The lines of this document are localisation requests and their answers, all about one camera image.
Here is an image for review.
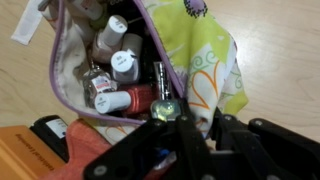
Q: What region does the plain white bottle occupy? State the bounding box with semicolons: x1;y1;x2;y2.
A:
120;32;144;54

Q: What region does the orange box with lettering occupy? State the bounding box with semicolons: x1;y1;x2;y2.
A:
0;124;68;180

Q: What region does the yellow polish bottle silver cap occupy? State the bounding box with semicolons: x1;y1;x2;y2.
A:
149;60;183;123

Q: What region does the red polish bottle white cap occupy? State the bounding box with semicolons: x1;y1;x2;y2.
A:
93;83;159;116

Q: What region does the clear bottle with label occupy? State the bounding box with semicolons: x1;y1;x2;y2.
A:
82;64;118;108

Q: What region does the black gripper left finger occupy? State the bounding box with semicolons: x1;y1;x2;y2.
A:
83;98;214;180

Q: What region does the yellow green floral bag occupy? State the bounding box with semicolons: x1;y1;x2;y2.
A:
38;0;249;148

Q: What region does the black device with white label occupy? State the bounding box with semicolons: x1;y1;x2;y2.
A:
29;114;70;163

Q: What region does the white paper strip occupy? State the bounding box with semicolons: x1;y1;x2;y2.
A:
10;0;44;46

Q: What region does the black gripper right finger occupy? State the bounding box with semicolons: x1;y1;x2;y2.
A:
213;106;320;180

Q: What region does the pale pink polish bottle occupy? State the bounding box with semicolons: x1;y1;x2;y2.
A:
90;14;129;64

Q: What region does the white tube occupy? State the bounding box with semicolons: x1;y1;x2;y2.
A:
69;0;109;29

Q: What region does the white polish bottle round cap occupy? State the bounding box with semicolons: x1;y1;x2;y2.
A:
110;49;141;84

